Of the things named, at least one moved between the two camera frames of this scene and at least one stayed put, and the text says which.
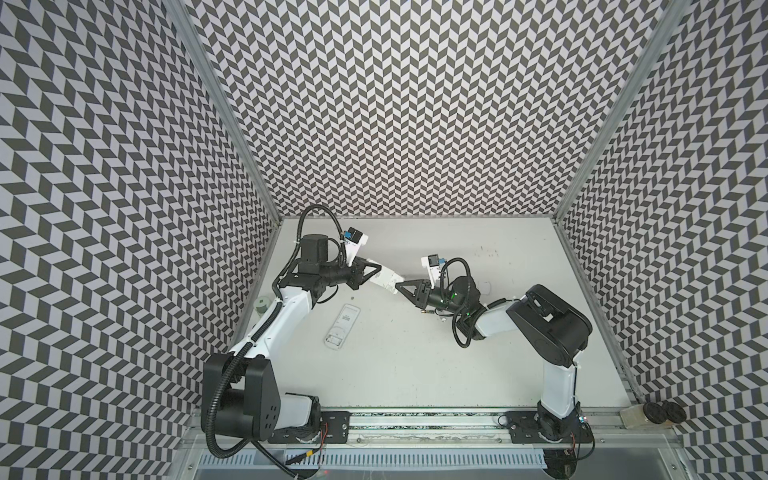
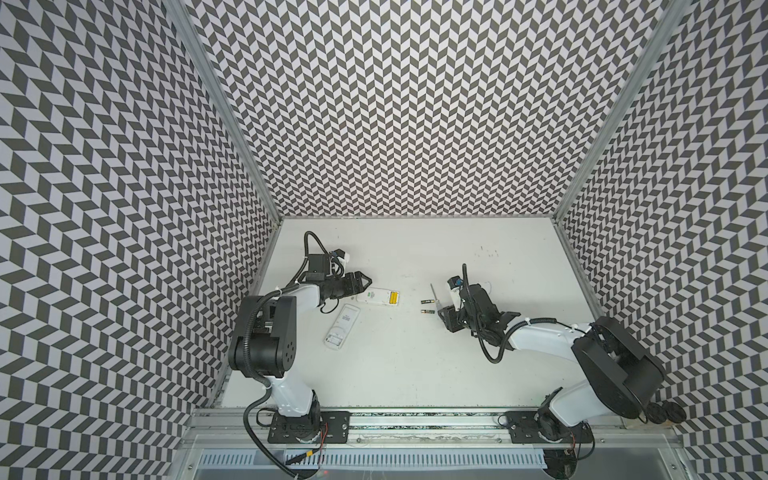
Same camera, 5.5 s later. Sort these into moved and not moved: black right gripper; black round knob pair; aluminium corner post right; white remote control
Moved: white remote control; black right gripper
Not moved: aluminium corner post right; black round knob pair
